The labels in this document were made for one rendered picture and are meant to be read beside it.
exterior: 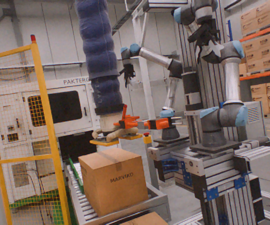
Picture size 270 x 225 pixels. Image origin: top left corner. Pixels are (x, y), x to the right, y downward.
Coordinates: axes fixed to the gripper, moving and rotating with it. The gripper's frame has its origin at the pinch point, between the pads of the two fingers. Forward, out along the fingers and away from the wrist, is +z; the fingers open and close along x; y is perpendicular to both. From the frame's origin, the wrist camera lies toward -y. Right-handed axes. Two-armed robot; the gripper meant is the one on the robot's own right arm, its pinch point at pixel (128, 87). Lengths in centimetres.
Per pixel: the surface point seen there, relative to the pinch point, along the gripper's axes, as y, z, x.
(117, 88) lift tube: -22.9, 1.9, -32.0
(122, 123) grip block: -30, 26, -50
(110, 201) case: -39, 84, -21
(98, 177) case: -45, 64, -21
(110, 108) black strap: -31.5, 15.0, -34.3
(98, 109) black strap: -38, 15, -29
